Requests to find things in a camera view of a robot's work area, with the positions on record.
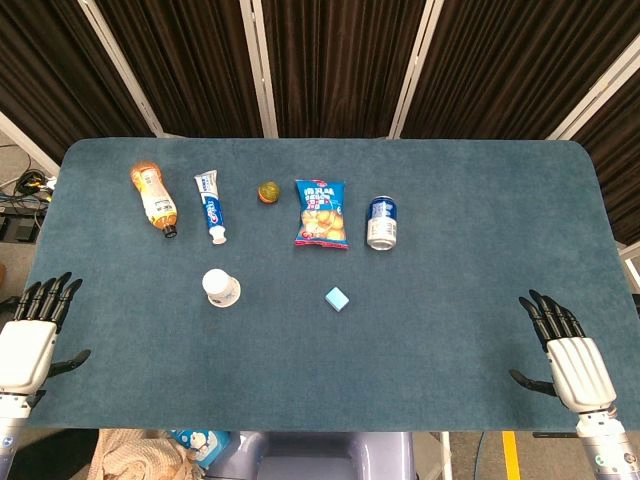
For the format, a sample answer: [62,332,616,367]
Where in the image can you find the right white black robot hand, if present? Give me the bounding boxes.
[508,289,618,414]

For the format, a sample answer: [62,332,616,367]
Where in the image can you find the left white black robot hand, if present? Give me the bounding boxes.
[0,271,92,407]

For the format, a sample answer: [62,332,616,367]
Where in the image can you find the white paper cup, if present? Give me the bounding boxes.
[201,268,242,308]

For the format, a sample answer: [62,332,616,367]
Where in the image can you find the beige knitted cloth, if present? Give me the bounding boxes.
[87,429,197,480]

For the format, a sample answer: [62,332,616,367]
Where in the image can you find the blue cartoon print bag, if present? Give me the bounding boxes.
[169,429,232,471]

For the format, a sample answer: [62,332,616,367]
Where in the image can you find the orange juice bottle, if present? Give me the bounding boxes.
[130,160,180,240]

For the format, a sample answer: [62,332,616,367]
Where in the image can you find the white blue toothpaste tube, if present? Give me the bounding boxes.
[193,169,228,246]

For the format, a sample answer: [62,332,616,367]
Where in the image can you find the blue silver drink can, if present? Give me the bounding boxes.
[366,195,400,251]

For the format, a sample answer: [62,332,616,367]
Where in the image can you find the blue felt table mat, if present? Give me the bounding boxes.
[28,137,640,434]

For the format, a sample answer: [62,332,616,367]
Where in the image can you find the light blue cube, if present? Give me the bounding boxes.
[324,286,351,313]

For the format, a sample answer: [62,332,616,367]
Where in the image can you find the blue snack chip bag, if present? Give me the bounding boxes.
[293,178,350,251]

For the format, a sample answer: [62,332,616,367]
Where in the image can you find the black cable bundle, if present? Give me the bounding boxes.
[0,168,57,216]

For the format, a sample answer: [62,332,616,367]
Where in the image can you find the white partition frame post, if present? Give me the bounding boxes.
[387,0,445,140]
[238,0,280,139]
[0,110,61,177]
[545,33,640,141]
[77,0,174,138]

